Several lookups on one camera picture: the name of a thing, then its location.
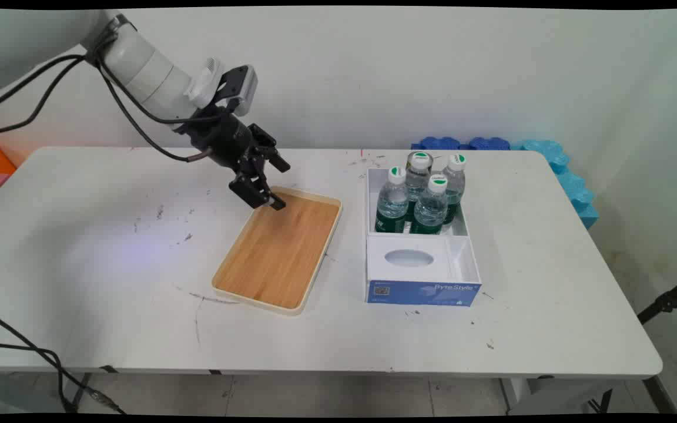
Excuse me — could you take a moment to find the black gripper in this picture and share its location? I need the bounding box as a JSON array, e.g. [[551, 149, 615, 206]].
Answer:
[[174, 103, 291, 212]]

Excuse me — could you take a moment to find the wooden tray with cream rim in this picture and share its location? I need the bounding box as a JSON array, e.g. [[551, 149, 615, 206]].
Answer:
[[211, 186, 343, 316]]

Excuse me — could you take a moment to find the clear water bottle green label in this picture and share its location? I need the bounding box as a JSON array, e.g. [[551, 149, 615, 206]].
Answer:
[[411, 176, 449, 236], [404, 151, 433, 223], [441, 153, 467, 226], [375, 166, 410, 234]]

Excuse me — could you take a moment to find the white and blue cardboard box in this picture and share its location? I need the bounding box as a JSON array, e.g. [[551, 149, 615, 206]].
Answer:
[[364, 167, 482, 308]]

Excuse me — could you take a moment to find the light blue foam mat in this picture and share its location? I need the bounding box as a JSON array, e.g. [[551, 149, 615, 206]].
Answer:
[[510, 139, 599, 230]]

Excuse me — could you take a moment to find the black tripod stand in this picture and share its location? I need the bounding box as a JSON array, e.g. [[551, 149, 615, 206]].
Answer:
[[636, 270, 677, 325]]

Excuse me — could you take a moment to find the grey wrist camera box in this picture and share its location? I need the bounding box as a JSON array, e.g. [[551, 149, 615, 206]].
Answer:
[[216, 65, 257, 118]]

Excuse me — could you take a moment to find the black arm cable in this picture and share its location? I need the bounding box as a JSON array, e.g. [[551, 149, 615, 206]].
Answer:
[[0, 32, 229, 163]]

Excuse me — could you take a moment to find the black floor cable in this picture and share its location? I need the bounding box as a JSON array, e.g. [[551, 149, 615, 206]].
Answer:
[[0, 305, 128, 415]]

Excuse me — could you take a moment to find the black table leg frame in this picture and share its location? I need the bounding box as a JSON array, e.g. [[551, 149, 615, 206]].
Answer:
[[585, 376, 677, 415]]

